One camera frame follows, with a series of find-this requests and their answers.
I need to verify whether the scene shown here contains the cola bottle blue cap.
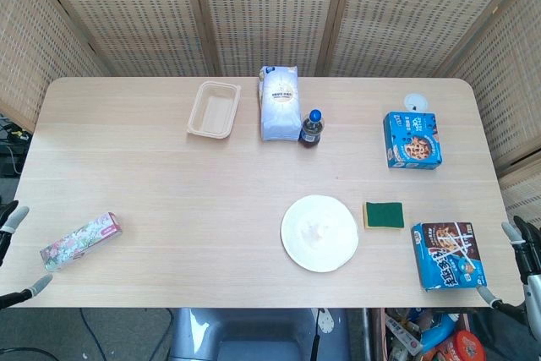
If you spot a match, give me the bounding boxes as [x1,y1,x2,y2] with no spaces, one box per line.
[298,108,325,150]

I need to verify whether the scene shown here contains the green yellow sponge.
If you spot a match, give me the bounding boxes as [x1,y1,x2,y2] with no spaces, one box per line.
[362,201,406,232]

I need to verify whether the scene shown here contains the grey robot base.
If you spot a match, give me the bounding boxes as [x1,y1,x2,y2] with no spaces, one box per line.
[167,308,352,361]

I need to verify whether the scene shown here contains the bin of snack packages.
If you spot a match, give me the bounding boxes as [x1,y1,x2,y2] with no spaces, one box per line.
[370,308,487,361]

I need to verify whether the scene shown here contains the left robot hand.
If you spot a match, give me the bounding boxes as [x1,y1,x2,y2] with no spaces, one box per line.
[0,200,54,310]

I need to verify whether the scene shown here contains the round white plate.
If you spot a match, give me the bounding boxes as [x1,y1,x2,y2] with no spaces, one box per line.
[280,194,360,273]

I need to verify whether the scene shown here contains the floral pink box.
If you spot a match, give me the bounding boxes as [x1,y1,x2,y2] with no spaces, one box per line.
[39,211,124,273]

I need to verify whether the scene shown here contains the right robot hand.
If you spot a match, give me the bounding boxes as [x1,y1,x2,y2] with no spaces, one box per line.
[476,215,541,320]

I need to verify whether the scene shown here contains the woven bamboo folding screen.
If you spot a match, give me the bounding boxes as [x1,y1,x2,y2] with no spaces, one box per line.
[0,0,541,227]

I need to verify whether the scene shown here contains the blue brown cookie box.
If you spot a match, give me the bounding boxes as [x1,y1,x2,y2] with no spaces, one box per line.
[411,221,488,293]

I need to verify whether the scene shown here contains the blue chocolate chip cookie box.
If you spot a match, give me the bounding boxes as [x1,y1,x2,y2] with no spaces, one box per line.
[383,111,445,171]

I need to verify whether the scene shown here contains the beige plastic food container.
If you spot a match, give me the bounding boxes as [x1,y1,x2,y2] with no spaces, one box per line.
[186,79,243,141]

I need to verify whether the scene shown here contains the black floor cable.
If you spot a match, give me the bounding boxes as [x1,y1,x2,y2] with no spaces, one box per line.
[78,309,122,361]

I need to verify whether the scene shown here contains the white flour bag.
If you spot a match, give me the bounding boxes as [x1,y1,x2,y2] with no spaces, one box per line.
[257,65,302,142]

